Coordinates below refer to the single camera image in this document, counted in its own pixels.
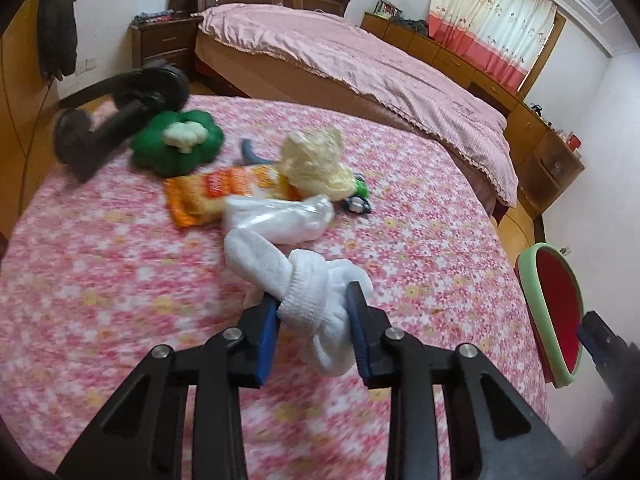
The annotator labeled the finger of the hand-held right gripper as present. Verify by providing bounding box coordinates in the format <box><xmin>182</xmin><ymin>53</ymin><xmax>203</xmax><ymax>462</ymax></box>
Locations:
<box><xmin>577</xmin><ymin>311</ymin><xmax>640</xmax><ymax>393</ymax></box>

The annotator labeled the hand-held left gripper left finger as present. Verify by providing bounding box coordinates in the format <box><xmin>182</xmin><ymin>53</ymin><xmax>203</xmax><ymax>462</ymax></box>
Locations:
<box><xmin>57</xmin><ymin>295</ymin><xmax>281</xmax><ymax>480</ymax></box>

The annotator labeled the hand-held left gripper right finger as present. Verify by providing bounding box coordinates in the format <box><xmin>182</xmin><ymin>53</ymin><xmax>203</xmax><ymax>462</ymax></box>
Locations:
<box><xmin>346</xmin><ymin>281</ymin><xmax>583</xmax><ymax>480</ymax></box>

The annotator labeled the red bucket with green rim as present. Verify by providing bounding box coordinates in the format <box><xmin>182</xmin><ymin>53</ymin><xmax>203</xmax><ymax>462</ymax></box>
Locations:
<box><xmin>516</xmin><ymin>242</ymin><xmax>585</xmax><ymax>388</ymax></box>

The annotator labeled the white sock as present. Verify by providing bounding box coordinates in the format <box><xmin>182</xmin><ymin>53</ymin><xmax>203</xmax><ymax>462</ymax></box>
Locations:
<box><xmin>223</xmin><ymin>232</ymin><xmax>373</xmax><ymax>376</ymax></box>

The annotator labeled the clear plastic bag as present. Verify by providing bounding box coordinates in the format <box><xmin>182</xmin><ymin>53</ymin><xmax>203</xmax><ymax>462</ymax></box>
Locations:
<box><xmin>222</xmin><ymin>195</ymin><xmax>336</xmax><ymax>241</ymax></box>

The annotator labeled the small green blue toy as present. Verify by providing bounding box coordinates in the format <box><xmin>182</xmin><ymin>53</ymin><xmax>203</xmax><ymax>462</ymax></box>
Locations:
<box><xmin>342</xmin><ymin>172</ymin><xmax>373</xmax><ymax>213</ymax></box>

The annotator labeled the orange snack packet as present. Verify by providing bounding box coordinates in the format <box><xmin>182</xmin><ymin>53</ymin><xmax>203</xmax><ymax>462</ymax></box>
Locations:
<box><xmin>165</xmin><ymin>165</ymin><xmax>296</xmax><ymax>230</ymax></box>

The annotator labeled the pale yellow plastic bag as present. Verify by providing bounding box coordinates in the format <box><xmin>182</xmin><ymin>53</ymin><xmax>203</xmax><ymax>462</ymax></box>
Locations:
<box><xmin>277</xmin><ymin>127</ymin><xmax>353</xmax><ymax>201</ymax></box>

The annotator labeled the grey blue scrap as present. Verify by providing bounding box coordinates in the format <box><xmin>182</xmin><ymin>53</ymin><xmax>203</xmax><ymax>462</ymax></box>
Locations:
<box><xmin>240</xmin><ymin>139</ymin><xmax>271</xmax><ymax>167</ymax></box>

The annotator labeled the wooden cabinet row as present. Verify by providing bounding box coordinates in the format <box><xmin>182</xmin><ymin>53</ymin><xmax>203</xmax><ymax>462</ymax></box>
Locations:
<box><xmin>361</xmin><ymin>11</ymin><xmax>586</xmax><ymax>218</ymax></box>

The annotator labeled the green plush flower toy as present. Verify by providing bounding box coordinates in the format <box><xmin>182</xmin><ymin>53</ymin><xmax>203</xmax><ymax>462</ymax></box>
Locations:
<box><xmin>130</xmin><ymin>109</ymin><xmax>224</xmax><ymax>177</ymax></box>

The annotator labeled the pink checked blanket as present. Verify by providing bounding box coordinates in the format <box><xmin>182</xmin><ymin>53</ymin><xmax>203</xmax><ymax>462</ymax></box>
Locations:
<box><xmin>191</xmin><ymin>2</ymin><xmax>520</xmax><ymax>207</ymax></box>

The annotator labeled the dark wooden nightstand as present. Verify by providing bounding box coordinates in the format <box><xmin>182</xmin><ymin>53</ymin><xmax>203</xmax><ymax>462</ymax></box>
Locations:
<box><xmin>130</xmin><ymin>12</ymin><xmax>205</xmax><ymax>78</ymax></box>

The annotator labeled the dark clothes pile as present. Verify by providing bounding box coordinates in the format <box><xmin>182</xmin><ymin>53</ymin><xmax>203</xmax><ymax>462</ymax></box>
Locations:
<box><xmin>390</xmin><ymin>17</ymin><xmax>430</xmax><ymax>37</ymax></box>

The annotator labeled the white and red curtain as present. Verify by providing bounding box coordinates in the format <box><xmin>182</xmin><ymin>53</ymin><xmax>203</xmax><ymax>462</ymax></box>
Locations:
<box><xmin>429</xmin><ymin>0</ymin><xmax>558</xmax><ymax>93</ymax></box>

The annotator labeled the wooden wardrobe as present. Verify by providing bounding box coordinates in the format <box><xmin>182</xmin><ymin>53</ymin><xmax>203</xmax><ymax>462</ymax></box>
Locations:
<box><xmin>0</xmin><ymin>0</ymin><xmax>66</xmax><ymax>241</ymax></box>

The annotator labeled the black jacket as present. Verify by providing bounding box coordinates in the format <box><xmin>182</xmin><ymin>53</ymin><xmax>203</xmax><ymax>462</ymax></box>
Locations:
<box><xmin>37</xmin><ymin>0</ymin><xmax>81</xmax><ymax>81</ymax></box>

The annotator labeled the black suction mount holder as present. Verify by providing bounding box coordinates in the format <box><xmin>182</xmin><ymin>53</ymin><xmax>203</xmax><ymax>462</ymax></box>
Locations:
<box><xmin>53</xmin><ymin>60</ymin><xmax>190</xmax><ymax>181</ymax></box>

